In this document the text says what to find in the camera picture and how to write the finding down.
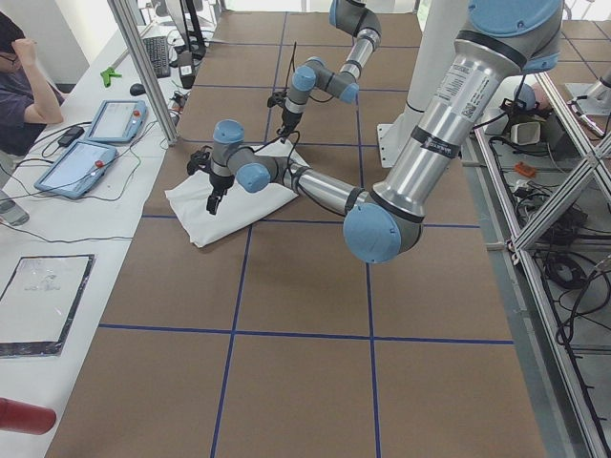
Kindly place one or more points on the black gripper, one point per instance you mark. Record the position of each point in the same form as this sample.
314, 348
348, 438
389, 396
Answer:
221, 183
290, 116

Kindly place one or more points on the white long-sleeve printed shirt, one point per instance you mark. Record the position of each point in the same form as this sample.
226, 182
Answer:
237, 209

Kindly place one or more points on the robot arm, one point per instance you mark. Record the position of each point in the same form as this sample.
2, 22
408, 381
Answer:
494, 40
364, 27

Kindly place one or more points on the blue teach pendant far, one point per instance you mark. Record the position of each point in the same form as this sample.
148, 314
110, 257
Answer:
117, 121

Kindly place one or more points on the blue teach pendant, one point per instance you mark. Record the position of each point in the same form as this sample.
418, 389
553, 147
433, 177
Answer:
117, 121
77, 170

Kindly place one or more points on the black computer mouse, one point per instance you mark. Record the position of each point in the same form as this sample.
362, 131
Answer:
137, 89

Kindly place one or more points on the blue teach pendant near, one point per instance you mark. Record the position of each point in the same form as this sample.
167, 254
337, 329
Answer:
77, 170

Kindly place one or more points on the black keyboard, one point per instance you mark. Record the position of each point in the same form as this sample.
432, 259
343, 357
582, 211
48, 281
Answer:
157, 51

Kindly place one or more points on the black power adapter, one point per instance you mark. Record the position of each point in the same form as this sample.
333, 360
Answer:
70, 136

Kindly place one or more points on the green plastic tool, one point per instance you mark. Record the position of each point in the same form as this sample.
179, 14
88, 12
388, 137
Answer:
108, 75

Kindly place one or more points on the seated person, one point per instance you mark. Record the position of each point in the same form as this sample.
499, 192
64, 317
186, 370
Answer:
29, 102

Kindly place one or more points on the black framed white board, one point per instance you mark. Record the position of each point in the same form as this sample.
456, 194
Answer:
39, 303

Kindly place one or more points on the red cylinder bottle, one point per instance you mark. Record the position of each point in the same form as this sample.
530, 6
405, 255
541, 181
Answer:
26, 418

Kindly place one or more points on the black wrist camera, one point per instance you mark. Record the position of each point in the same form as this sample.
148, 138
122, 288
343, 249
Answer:
276, 99
199, 162

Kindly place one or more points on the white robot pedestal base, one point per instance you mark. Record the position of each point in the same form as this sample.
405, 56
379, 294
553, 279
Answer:
436, 53

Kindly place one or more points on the grey aluminium frame post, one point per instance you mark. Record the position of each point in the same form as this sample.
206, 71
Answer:
127, 25

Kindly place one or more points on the aluminium frame rack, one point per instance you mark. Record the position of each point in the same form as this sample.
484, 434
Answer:
541, 156

